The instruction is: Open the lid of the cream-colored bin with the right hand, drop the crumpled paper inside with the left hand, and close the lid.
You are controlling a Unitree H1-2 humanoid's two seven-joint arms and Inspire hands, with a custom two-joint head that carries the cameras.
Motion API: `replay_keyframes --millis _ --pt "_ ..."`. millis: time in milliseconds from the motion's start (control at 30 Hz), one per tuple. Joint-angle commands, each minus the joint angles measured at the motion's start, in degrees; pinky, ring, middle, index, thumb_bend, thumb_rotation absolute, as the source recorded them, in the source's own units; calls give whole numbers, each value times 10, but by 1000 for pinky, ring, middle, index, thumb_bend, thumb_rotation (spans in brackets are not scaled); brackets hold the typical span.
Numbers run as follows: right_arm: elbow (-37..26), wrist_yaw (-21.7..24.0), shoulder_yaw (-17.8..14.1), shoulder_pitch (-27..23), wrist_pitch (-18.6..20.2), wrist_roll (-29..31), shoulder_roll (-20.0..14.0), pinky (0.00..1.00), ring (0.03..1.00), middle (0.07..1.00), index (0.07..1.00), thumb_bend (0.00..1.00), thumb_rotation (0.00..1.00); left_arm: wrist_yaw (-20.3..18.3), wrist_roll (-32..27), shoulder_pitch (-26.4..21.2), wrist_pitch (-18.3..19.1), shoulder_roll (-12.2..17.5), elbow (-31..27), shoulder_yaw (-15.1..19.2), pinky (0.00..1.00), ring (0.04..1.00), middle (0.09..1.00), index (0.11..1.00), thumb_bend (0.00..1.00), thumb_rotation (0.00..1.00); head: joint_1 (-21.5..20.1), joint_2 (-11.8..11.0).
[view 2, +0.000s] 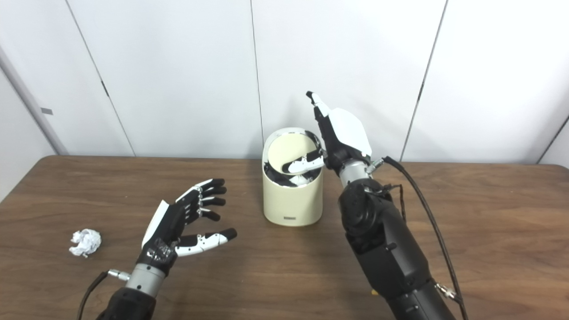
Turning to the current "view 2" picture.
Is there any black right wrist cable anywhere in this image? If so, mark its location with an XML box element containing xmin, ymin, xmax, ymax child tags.
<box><xmin>366</xmin><ymin>156</ymin><xmax>469</xmax><ymax>320</ymax></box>

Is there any grey wall corner post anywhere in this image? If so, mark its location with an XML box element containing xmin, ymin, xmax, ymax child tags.
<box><xmin>0</xmin><ymin>44</ymin><xmax>68</xmax><ymax>155</ymax></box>

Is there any cream round bin lid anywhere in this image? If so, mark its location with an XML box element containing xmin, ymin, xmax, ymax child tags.
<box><xmin>267</xmin><ymin>132</ymin><xmax>320</xmax><ymax>175</ymax></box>

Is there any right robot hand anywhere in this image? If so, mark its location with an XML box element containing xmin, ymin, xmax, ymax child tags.
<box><xmin>282</xmin><ymin>91</ymin><xmax>373</xmax><ymax>175</ymax></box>

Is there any white paper ball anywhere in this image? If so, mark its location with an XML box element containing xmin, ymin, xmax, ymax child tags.
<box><xmin>69</xmin><ymin>228</ymin><xmax>102</xmax><ymax>258</ymax></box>

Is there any cream desktop trash bin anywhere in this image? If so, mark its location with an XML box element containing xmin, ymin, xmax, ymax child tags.
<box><xmin>261</xmin><ymin>128</ymin><xmax>324</xmax><ymax>227</ymax></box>

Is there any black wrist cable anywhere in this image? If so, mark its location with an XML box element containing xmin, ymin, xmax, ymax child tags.
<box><xmin>366</xmin><ymin>156</ymin><xmax>469</xmax><ymax>320</ymax></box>
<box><xmin>76</xmin><ymin>268</ymin><xmax>131</xmax><ymax>320</ymax></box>

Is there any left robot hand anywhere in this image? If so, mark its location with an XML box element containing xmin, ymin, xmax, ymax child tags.
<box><xmin>136</xmin><ymin>178</ymin><xmax>238</xmax><ymax>277</ymax></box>

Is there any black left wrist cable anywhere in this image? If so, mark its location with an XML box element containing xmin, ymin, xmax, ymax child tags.
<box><xmin>76</xmin><ymin>268</ymin><xmax>131</xmax><ymax>320</ymax></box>

